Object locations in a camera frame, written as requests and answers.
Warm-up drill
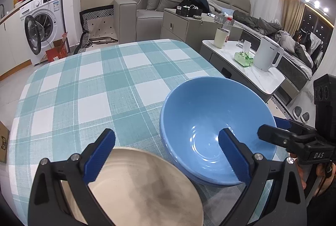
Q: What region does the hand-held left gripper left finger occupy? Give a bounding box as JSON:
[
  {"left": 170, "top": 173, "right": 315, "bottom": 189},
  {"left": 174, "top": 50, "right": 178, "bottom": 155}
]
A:
[{"left": 28, "top": 128, "right": 116, "bottom": 226}]

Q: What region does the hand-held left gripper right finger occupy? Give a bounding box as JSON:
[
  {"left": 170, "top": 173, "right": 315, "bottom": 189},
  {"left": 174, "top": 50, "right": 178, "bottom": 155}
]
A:
[{"left": 218, "top": 128, "right": 307, "bottom": 226}]

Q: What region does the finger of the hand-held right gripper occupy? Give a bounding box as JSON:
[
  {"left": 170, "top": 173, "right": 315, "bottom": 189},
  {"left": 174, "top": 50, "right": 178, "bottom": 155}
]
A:
[
  {"left": 257, "top": 124, "right": 319, "bottom": 153},
  {"left": 273, "top": 116, "right": 319, "bottom": 137}
]

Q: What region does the blue bowl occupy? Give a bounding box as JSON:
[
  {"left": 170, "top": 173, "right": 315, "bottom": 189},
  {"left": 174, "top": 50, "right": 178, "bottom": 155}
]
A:
[
  {"left": 160, "top": 121, "right": 247, "bottom": 187},
  {"left": 160, "top": 77, "right": 277, "bottom": 187}
]

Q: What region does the cream round plate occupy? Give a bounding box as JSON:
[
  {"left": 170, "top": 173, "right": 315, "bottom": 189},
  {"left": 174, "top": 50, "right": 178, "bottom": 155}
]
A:
[{"left": 60, "top": 147, "right": 205, "bottom": 226}]

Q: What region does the person's right hand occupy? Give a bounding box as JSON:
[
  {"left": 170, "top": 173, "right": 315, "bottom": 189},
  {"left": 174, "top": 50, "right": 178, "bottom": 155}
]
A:
[{"left": 298, "top": 162, "right": 336, "bottom": 199}]

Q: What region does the black white patterned rug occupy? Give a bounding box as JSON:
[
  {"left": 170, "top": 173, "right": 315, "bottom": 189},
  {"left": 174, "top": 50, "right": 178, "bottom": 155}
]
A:
[{"left": 270, "top": 95, "right": 294, "bottom": 121}]

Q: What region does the white side table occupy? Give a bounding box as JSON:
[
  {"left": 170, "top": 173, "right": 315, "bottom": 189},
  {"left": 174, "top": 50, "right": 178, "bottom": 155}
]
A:
[{"left": 199, "top": 39, "right": 286, "bottom": 104}]

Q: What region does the grey bed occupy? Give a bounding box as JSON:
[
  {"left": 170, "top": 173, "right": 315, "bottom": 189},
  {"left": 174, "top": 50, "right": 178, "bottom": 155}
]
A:
[{"left": 232, "top": 9, "right": 323, "bottom": 91}]

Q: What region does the teal white checked tablecloth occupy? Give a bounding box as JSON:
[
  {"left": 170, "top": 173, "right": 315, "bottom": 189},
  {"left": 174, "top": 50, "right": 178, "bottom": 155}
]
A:
[{"left": 8, "top": 39, "right": 289, "bottom": 226}]

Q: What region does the white electric kettle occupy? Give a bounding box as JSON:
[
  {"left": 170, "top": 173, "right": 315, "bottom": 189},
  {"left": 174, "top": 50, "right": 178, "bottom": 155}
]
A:
[{"left": 253, "top": 36, "right": 285, "bottom": 72}]

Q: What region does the green tissue pack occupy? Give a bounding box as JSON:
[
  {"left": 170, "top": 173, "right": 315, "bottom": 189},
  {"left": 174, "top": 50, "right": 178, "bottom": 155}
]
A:
[{"left": 234, "top": 41, "right": 255, "bottom": 67}]

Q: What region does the brown cardboard box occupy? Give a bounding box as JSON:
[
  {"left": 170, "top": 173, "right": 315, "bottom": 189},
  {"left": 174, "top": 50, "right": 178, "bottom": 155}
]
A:
[{"left": 0, "top": 121, "right": 10, "bottom": 163}]

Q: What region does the cream cup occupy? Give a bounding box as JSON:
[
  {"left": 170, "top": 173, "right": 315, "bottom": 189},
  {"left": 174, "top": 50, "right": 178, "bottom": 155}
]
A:
[{"left": 214, "top": 28, "right": 227, "bottom": 48}]

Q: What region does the beige curtain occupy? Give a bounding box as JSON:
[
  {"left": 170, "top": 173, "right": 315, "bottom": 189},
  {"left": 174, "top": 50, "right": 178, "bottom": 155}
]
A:
[{"left": 281, "top": 0, "right": 306, "bottom": 37}]

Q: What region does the red cardboard box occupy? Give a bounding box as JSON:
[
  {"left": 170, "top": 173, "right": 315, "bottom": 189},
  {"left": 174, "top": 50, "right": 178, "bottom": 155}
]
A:
[{"left": 45, "top": 31, "right": 70, "bottom": 62}]

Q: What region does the clear plastic bottle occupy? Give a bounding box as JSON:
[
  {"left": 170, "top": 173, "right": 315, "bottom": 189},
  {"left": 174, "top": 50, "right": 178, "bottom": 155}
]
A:
[{"left": 223, "top": 16, "right": 235, "bottom": 41}]

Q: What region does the grey drawer cabinet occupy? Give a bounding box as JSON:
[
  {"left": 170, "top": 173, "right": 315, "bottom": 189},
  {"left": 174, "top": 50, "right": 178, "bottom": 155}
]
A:
[{"left": 161, "top": 8, "right": 243, "bottom": 49}]

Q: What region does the grey sofa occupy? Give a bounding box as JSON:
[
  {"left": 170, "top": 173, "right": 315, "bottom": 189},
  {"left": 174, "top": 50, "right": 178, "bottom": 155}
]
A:
[{"left": 113, "top": 0, "right": 250, "bottom": 45}]

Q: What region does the white kitchen cabinet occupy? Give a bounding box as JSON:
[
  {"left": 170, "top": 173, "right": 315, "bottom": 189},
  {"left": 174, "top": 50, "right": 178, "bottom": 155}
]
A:
[{"left": 0, "top": 4, "right": 33, "bottom": 79}]

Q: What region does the black box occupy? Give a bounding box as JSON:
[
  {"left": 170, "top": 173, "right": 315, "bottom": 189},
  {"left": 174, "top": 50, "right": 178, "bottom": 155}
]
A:
[{"left": 175, "top": 5, "right": 202, "bottom": 18}]

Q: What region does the dark clothing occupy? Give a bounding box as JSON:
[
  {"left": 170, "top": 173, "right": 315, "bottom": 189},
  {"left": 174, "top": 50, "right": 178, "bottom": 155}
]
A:
[{"left": 180, "top": 0, "right": 210, "bottom": 12}]

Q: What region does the white washing machine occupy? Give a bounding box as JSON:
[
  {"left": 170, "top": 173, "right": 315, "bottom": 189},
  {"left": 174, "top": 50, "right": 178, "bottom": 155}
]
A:
[{"left": 19, "top": 0, "right": 67, "bottom": 67}]

